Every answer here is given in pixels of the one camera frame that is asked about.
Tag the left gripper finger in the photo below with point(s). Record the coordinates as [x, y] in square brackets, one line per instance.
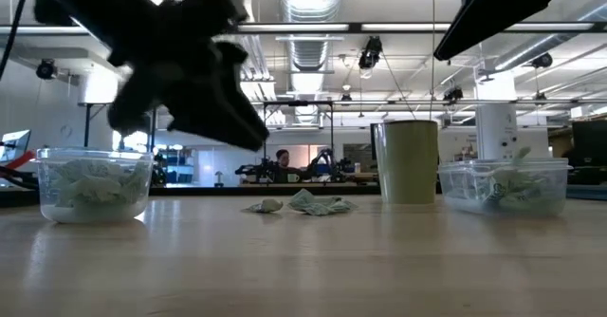
[142, 98]
[218, 103]

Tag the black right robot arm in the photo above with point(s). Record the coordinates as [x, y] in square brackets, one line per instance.
[498, 8]

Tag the black background robot arm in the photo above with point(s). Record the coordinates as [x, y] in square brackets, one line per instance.
[258, 170]
[327, 162]

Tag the small background lamp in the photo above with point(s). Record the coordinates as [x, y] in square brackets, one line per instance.
[218, 178]

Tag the person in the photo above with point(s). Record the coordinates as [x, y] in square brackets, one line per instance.
[283, 160]

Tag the white background mug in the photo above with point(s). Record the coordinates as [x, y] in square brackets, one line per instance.
[293, 178]

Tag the tall clear plastic bin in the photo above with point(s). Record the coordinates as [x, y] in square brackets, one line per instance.
[95, 212]

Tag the tilted computer monitor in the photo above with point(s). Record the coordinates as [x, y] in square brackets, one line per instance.
[14, 145]

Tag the green cup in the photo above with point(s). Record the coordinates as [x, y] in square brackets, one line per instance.
[410, 162]

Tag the white pillar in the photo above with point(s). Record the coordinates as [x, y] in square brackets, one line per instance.
[495, 127]

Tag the low clear plastic bin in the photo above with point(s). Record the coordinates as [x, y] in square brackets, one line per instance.
[555, 189]

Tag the dark background monitor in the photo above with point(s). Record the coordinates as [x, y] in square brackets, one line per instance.
[590, 141]

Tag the black background station frame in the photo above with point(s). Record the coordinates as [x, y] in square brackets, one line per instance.
[298, 103]
[87, 122]

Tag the black hanging camera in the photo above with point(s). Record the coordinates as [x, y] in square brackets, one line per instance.
[541, 61]
[371, 53]
[46, 69]
[453, 94]

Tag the black aluminium rig frame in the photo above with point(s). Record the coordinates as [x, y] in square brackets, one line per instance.
[189, 191]

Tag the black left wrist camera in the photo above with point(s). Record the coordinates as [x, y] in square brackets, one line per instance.
[213, 4]

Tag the silver ventilation duct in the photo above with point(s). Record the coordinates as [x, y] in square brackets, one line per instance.
[310, 51]

